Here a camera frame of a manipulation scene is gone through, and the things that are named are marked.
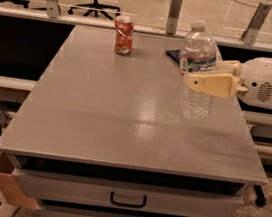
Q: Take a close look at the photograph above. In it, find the grey drawer cabinet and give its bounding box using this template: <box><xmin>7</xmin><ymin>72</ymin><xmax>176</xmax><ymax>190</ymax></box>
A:
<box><xmin>0</xmin><ymin>26</ymin><xmax>266</xmax><ymax>217</ymax></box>

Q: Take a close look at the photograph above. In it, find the dark blue snack packet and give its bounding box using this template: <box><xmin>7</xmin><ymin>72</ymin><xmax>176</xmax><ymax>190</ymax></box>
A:
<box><xmin>165</xmin><ymin>49</ymin><xmax>180</xmax><ymax>63</ymax></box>

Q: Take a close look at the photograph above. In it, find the upper grey drawer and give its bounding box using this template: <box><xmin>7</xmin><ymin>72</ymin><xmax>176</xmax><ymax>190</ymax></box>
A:
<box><xmin>12</xmin><ymin>169</ymin><xmax>243</xmax><ymax>217</ymax></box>

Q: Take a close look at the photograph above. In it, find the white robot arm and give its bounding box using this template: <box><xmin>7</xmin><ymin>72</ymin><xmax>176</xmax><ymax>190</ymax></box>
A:
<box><xmin>183</xmin><ymin>57</ymin><xmax>272</xmax><ymax>109</ymax></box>

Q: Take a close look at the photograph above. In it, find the clear plastic water bottle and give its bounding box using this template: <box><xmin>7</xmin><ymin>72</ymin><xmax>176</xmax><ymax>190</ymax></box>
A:
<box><xmin>179</xmin><ymin>20</ymin><xmax>217</xmax><ymax>119</ymax></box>

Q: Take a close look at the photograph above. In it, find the middle metal bracket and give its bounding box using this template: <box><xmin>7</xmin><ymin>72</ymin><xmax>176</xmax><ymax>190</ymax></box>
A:
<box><xmin>165</xmin><ymin>0</ymin><xmax>182</xmax><ymax>35</ymax></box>

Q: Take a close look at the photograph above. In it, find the right metal bracket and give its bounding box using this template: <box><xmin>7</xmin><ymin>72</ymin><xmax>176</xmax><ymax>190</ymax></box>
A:
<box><xmin>241</xmin><ymin>2</ymin><xmax>272</xmax><ymax>46</ymax></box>

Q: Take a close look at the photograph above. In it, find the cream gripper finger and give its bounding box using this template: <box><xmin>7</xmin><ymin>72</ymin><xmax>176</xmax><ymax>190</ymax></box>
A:
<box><xmin>215</xmin><ymin>60</ymin><xmax>242</xmax><ymax>76</ymax></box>
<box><xmin>183</xmin><ymin>72</ymin><xmax>249</xmax><ymax>98</ymax></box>

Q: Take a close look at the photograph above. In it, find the cardboard box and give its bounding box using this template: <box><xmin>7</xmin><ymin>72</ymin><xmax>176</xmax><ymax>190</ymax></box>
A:
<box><xmin>0</xmin><ymin>153</ymin><xmax>37</xmax><ymax>209</ymax></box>

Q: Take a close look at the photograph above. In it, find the crushed orange soda can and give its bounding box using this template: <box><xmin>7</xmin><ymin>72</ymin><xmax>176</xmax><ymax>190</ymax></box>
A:
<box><xmin>114</xmin><ymin>15</ymin><xmax>134</xmax><ymax>55</ymax></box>

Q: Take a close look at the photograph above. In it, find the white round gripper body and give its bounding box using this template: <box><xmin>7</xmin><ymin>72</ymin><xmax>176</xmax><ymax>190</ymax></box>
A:
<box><xmin>238</xmin><ymin>57</ymin><xmax>272</xmax><ymax>109</ymax></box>

